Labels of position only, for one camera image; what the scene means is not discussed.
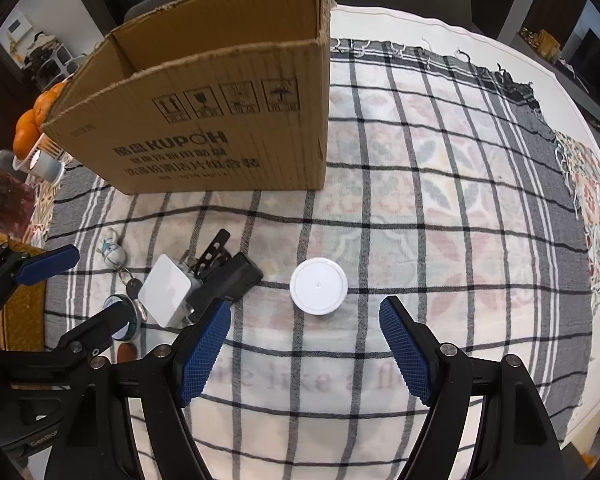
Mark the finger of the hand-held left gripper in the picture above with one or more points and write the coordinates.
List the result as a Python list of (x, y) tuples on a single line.
[(100, 330), (47, 264)]

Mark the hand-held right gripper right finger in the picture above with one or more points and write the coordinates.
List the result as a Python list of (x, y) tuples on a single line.
[(405, 350)]

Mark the reddish brown small object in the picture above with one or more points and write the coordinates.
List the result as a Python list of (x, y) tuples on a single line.
[(126, 352)]

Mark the white shelf rack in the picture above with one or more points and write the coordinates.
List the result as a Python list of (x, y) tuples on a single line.
[(55, 65)]

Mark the round labelled tin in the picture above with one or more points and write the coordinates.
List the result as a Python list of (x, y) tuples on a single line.
[(115, 302)]

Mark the pile of oranges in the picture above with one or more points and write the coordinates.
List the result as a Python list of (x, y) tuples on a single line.
[(27, 130)]

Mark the floral tablecloth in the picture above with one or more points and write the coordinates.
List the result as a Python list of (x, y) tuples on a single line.
[(595, 200)]

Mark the brown cardboard box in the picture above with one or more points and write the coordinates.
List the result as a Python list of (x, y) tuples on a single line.
[(205, 125)]

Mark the black rectangular device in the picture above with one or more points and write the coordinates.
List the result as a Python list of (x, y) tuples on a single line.
[(230, 280)]

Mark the grey television cabinet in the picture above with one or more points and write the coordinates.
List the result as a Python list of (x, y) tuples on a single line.
[(587, 95)]

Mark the white square charger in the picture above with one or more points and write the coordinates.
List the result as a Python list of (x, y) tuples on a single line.
[(164, 290)]

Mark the yellow woven mat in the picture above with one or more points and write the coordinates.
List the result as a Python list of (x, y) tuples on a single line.
[(25, 320)]

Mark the grey plaid cloth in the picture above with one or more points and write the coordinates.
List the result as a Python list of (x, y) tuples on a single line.
[(430, 210)]

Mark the white wall intercom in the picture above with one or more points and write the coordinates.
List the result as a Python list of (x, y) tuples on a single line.
[(17, 27)]

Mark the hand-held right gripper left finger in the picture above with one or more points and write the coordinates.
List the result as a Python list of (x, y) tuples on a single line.
[(205, 355)]

